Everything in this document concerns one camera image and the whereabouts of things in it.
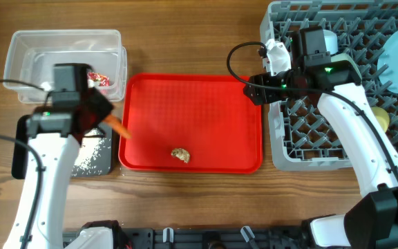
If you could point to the clear plastic bin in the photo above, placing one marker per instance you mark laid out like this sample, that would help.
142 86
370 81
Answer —
32 55

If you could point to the mint green bowl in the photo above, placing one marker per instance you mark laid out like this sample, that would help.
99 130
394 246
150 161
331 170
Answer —
345 57

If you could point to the red snack wrapper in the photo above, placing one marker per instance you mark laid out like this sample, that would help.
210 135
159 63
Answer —
99 81

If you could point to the pile of white rice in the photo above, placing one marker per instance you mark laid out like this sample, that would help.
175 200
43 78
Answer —
95 154

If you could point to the red serving tray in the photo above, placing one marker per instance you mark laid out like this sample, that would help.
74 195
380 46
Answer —
208 115

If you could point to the black tray bin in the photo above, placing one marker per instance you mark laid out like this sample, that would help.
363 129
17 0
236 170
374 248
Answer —
20 156

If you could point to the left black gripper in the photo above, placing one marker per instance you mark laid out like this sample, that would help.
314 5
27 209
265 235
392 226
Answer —
106 105

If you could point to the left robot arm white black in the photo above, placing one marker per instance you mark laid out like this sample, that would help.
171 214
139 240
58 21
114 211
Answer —
55 131

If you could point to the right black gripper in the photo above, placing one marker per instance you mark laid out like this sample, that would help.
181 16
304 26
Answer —
251 90

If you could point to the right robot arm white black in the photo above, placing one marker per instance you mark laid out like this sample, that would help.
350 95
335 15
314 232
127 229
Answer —
333 82

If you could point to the brown food scrap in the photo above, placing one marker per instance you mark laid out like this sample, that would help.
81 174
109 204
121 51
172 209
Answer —
181 154

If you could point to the grey dishwasher rack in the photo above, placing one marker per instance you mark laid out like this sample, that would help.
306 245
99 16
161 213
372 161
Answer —
301 139

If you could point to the yellow plastic cup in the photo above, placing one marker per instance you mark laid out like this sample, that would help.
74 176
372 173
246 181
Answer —
382 117

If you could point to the orange carrot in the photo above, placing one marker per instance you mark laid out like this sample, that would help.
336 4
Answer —
115 124

